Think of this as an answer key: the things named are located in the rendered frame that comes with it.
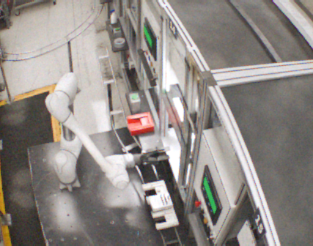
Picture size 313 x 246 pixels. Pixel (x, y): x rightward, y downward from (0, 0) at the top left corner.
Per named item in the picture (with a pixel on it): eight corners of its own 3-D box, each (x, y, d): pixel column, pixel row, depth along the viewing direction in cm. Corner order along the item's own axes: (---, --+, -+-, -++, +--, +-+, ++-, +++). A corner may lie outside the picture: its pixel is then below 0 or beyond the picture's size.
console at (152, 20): (138, 45, 283) (138, -1, 248) (179, 39, 288) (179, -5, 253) (155, 87, 258) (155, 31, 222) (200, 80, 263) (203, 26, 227)
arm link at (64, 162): (54, 180, 288) (48, 163, 271) (61, 161, 299) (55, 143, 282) (72, 186, 286) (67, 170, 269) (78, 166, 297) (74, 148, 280)
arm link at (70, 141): (59, 159, 298) (67, 136, 311) (78, 165, 297) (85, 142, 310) (49, 89, 237) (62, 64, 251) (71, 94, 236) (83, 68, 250)
